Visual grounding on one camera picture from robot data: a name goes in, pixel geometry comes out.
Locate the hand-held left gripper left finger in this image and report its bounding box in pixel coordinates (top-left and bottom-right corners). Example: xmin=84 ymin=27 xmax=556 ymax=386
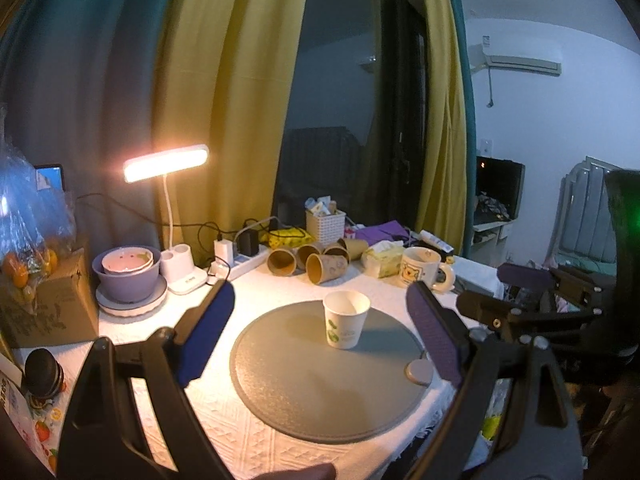
xmin=57 ymin=280 xmax=236 ymax=480

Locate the yellow tissue pack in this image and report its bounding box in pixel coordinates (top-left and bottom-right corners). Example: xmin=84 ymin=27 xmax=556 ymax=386
xmin=361 ymin=241 xmax=405 ymax=279

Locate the narrow yellow curtain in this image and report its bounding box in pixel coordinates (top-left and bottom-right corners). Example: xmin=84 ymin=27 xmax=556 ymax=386
xmin=413 ymin=0 xmax=469 ymax=256

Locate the black round case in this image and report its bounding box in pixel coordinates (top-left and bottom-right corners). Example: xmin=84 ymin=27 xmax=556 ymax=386
xmin=24 ymin=348 xmax=66 ymax=402

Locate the black charger plug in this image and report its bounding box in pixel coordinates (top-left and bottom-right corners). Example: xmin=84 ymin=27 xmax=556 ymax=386
xmin=237 ymin=230 xmax=261 ymax=257

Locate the phone with lit screen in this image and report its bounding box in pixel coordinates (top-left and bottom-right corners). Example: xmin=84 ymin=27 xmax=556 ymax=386
xmin=34 ymin=163 xmax=66 ymax=195

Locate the teal curtain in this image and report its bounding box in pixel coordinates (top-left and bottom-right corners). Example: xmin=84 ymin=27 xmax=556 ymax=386
xmin=445 ymin=0 xmax=478 ymax=258

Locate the white air conditioner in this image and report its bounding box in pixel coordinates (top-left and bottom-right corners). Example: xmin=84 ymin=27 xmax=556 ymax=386
xmin=480 ymin=40 xmax=563 ymax=78

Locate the yellow snack packet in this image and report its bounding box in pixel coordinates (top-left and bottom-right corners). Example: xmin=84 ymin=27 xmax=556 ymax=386
xmin=268 ymin=228 xmax=316 ymax=250

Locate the white desk lamp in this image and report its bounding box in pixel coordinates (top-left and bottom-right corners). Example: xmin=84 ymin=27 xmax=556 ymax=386
xmin=123 ymin=143 xmax=217 ymax=294

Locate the fruit print box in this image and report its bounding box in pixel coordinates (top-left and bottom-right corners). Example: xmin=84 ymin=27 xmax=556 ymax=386
xmin=0 ymin=357 xmax=63 ymax=476

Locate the pink bowl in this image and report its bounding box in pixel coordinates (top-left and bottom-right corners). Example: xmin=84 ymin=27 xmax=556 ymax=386
xmin=101 ymin=246 xmax=155 ymax=275

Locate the white paper cup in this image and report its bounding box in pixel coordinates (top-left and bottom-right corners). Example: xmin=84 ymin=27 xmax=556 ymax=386
xmin=322 ymin=290 xmax=372 ymax=350

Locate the grey radiator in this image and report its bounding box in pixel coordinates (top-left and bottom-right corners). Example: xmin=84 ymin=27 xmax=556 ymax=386
xmin=552 ymin=156 xmax=618 ymax=265

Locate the plastic bag of oranges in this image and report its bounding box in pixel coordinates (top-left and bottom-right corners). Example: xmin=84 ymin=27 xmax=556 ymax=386
xmin=0 ymin=105 xmax=77 ymax=306

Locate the cardboard box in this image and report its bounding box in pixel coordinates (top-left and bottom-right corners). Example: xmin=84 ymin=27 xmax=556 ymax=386
xmin=0 ymin=247 xmax=100 ymax=350

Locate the grey round mat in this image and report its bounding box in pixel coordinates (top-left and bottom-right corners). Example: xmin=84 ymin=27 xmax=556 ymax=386
xmin=229 ymin=299 xmax=435 ymax=444

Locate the purple bowl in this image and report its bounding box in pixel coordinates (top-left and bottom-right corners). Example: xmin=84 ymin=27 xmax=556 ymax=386
xmin=92 ymin=245 xmax=163 ymax=304

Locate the white round plate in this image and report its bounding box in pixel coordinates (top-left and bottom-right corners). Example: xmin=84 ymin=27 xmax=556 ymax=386
xmin=95 ymin=276 xmax=168 ymax=317

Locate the dark television screen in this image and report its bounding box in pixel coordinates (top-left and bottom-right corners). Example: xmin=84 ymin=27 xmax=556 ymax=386
xmin=475 ymin=156 xmax=526 ymax=221

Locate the white cartoon mug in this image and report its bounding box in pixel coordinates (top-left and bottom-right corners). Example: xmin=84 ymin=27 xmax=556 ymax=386
xmin=399 ymin=247 xmax=456 ymax=293

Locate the wide yellow curtain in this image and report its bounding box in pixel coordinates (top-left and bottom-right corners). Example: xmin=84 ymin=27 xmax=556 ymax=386
xmin=156 ymin=0 xmax=315 ymax=253

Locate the purple cloth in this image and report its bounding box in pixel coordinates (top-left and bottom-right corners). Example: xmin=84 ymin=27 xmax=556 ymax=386
xmin=354 ymin=220 xmax=412 ymax=247

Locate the white woven basket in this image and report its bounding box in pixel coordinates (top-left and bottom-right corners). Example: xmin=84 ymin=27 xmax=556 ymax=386
xmin=305 ymin=208 xmax=347 ymax=246

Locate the white power strip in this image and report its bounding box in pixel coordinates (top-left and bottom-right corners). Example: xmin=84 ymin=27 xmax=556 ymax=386
xmin=206 ymin=246 xmax=272 ymax=281

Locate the white knitted tablecloth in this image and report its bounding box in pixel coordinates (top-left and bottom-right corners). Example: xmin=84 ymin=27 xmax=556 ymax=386
xmin=12 ymin=255 xmax=506 ymax=480

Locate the white tube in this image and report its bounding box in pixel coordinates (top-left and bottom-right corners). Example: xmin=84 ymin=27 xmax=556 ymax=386
xmin=419 ymin=230 xmax=455 ymax=254

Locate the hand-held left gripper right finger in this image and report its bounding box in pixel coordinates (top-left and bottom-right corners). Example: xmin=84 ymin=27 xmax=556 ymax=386
xmin=406 ymin=281 xmax=584 ymax=480

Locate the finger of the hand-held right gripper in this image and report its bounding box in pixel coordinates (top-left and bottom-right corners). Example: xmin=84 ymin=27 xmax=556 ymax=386
xmin=455 ymin=289 xmax=604 ymax=347
xmin=496 ymin=261 xmax=618 ymax=307

